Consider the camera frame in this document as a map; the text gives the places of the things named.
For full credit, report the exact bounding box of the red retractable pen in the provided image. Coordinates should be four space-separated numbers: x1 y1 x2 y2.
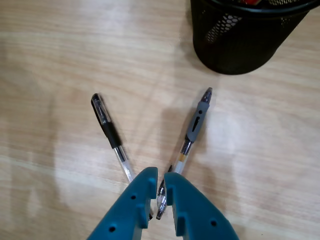
236 0 262 6

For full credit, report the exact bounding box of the clear capped black gel pen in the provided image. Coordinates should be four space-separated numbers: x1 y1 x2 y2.
90 93 154 221

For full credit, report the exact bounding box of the black mesh pen holder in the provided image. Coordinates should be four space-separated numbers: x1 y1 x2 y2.
189 0 320 75

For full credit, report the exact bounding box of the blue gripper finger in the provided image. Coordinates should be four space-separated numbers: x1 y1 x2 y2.
86 166 159 240
163 172 241 240

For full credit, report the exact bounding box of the grey grip retractable pen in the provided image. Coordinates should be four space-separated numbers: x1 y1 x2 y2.
156 86 214 221

